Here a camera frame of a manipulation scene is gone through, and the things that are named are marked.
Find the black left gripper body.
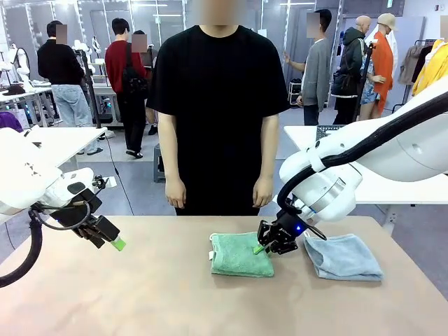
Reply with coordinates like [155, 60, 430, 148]
[52, 190, 102, 234]

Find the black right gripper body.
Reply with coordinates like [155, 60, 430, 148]
[271, 206, 307, 246]

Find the green towel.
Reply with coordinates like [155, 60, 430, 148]
[209, 231, 275, 278]

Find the light blue towel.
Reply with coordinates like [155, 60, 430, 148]
[303, 234, 385, 281]

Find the person's left forearm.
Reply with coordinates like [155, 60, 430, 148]
[257, 113, 280, 181]

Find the person's right forearm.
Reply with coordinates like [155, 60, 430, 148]
[159, 113, 186, 183]

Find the dark grey plastic basket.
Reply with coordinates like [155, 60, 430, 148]
[316, 125, 348, 141]

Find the person's left hand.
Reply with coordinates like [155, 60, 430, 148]
[252, 176, 274, 208]

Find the person's right hand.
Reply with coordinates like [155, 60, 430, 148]
[164, 178, 187, 209]

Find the tall dark grey stool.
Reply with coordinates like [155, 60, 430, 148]
[153, 143, 167, 183]

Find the white side table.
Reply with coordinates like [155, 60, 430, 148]
[283, 125, 448, 228]

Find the purple garment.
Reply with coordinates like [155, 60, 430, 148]
[0, 111, 25, 133]

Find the black tall tripod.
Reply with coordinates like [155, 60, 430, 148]
[74, 48, 103, 130]

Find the white shoe shelf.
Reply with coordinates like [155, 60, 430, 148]
[288, 79, 305, 106]

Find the person in black t-shirt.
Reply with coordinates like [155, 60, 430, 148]
[146, 0, 291, 216]

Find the dark cap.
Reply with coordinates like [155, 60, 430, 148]
[1, 83, 28, 97]

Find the black backpack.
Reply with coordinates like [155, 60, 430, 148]
[121, 43, 150, 96]

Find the man in black sweater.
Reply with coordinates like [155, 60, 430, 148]
[36, 20, 103, 157]

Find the person in red sweater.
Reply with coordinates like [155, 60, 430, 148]
[104, 17, 151, 159]

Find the man in grey cardigan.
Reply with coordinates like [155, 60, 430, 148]
[283, 8, 334, 127]

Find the mannequin in dark jacket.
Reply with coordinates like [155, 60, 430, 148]
[330, 15, 372, 126]

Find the black clothes rack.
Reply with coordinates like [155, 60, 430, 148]
[391, 39, 437, 113]

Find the person in dark clothes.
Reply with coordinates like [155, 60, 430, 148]
[132, 30, 159, 137]

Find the mannequin in orange garment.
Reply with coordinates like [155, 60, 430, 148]
[359, 13, 399, 120]

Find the brown coat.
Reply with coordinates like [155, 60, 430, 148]
[398, 44, 424, 85]

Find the yellow garment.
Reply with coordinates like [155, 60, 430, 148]
[412, 38, 448, 97]

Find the beige cap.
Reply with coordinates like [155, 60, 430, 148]
[377, 13, 397, 32]

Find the thin grey gripper cable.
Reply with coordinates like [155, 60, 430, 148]
[29, 199, 92, 232]

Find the black floor cable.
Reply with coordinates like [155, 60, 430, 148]
[104, 129, 136, 216]

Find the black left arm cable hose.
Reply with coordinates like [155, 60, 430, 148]
[0, 209, 43, 288]

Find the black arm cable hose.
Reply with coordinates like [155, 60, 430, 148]
[277, 89, 448, 211]
[0, 209, 43, 288]

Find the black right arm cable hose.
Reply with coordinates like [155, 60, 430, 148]
[277, 89, 448, 211]

